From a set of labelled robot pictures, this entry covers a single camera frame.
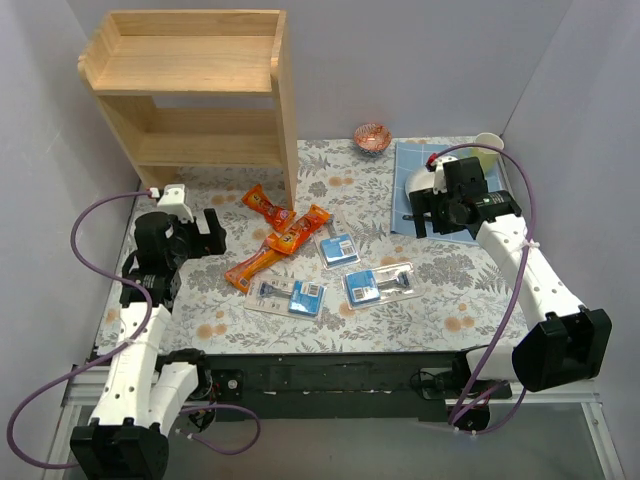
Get blue razor blister pack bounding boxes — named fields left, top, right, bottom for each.
left=313, top=210, right=361, bottom=270
left=342, top=262, right=425, bottom=310
left=244, top=274, right=327, bottom=320

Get wooden two-tier shelf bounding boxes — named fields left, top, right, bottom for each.
left=77, top=9, right=299, bottom=205

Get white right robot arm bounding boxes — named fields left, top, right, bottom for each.
left=405, top=156, right=612, bottom=398

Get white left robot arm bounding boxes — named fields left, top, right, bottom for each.
left=70, top=208, right=226, bottom=479

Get white paper plate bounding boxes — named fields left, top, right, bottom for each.
left=405, top=167, right=435, bottom=198

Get orange razor pack long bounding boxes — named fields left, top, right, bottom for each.
left=224, top=241, right=285, bottom=294

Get blue checked cloth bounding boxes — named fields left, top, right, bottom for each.
left=390, top=141, right=510, bottom=245

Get yellow-green mug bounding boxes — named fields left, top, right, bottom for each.
left=456, top=132, right=504, bottom=175

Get orange razor pack upper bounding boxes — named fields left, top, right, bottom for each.
left=242, top=184, right=296, bottom=233

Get orange razor pack middle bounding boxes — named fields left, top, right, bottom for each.
left=266, top=204, right=331, bottom=255

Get red patterned small bowl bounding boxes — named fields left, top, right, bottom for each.
left=353, top=123, right=392, bottom=156

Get floral patterned table mat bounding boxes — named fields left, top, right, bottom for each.
left=97, top=138, right=532, bottom=355

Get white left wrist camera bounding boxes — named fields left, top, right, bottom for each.
left=147, top=184, right=194, bottom=224

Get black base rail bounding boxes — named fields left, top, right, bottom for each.
left=62, top=349, right=601, bottom=421

